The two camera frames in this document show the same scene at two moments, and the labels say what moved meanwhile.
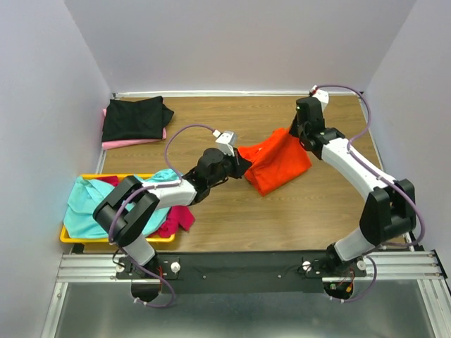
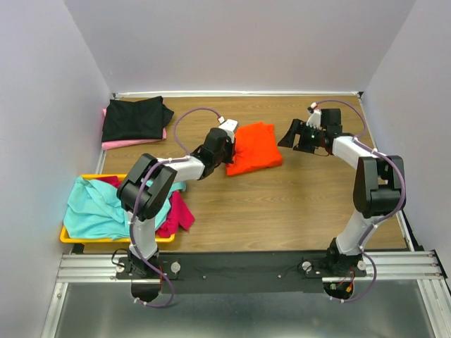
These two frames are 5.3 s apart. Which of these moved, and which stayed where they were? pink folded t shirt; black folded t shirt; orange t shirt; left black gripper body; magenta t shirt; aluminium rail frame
Moved: left black gripper body; orange t shirt
Stayed: magenta t shirt; pink folded t shirt; aluminium rail frame; black folded t shirt
